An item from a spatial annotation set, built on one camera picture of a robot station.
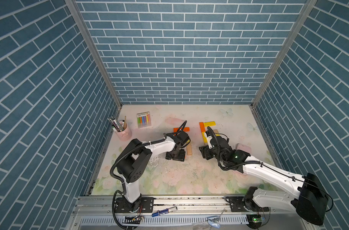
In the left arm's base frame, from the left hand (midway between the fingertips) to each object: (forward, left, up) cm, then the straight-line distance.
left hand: (181, 160), depth 90 cm
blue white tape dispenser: (-31, -15, +2) cm, 35 cm away
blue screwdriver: (-28, +10, +1) cm, 29 cm away
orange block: (+24, -4, +1) cm, 24 cm away
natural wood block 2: (+22, -26, 0) cm, 34 cm away
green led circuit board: (-31, -36, 0) cm, 48 cm away
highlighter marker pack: (+32, +29, +1) cm, 43 cm away
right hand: (+2, -13, +14) cm, 19 cm away
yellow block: (+29, -22, +1) cm, 36 cm away
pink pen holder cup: (+14, +37, +6) cm, 40 cm away
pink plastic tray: (+8, -41, +3) cm, 42 cm away
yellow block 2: (0, -12, +24) cm, 27 cm away
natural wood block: (+7, -5, +1) cm, 9 cm away
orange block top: (+26, -16, +1) cm, 30 cm away
